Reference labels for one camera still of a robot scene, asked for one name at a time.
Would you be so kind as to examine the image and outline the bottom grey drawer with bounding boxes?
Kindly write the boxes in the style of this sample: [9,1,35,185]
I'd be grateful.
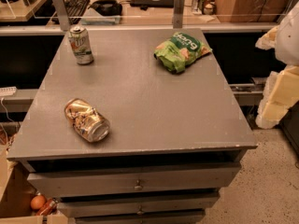
[76,209,205,224]

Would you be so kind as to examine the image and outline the white power strip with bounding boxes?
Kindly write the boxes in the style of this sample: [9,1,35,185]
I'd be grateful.
[0,87,17,97]

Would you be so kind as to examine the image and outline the black keyboard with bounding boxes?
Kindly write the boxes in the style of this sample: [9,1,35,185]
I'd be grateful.
[64,0,91,25]

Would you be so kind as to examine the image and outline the green chip bag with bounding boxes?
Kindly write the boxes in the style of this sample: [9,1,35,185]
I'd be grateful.
[154,32,212,74]

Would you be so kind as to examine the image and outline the crushed orange soda can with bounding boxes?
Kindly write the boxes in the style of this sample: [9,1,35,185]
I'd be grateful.
[64,98,110,143]

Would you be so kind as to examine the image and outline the small jar on desk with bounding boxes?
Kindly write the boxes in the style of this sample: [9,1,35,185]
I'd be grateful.
[204,4,214,15]

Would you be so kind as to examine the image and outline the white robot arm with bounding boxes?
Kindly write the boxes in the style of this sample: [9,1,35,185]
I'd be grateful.
[255,2,299,129]

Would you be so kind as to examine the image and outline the black laptop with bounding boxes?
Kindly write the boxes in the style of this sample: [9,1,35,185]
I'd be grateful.
[130,0,174,8]

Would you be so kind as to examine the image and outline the cardboard box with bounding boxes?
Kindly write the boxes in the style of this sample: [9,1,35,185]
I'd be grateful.
[0,146,68,224]

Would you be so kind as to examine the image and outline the orange ball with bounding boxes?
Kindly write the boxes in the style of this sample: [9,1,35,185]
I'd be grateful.
[30,195,47,210]

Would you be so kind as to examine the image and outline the grey drawer cabinet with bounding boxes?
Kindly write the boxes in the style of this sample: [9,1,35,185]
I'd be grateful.
[7,27,259,224]

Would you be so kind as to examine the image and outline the middle metal bracket post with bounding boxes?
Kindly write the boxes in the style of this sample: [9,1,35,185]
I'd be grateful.
[173,0,185,28]

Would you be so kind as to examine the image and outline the top grey drawer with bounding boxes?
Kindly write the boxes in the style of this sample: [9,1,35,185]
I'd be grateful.
[28,162,241,197]

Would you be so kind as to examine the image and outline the left metal bracket post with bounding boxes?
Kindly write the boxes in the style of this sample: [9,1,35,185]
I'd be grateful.
[52,0,71,31]

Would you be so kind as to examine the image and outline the metal bracket post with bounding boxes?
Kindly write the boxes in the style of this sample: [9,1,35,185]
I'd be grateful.
[173,0,185,28]
[52,0,71,31]

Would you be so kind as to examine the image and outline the black headphones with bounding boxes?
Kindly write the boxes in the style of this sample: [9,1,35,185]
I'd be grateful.
[90,0,122,16]

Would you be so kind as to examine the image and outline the grey drawer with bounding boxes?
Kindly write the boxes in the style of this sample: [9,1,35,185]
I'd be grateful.
[58,192,220,217]
[28,162,241,197]
[76,209,205,224]

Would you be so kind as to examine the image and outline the middle grey drawer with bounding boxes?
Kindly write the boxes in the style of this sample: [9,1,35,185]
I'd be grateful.
[58,192,220,217]

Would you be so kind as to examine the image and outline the red bottle in box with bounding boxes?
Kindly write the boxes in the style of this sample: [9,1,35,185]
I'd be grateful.
[36,199,58,217]

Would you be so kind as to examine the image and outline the green white soda can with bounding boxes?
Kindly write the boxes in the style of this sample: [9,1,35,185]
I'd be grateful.
[68,25,93,65]

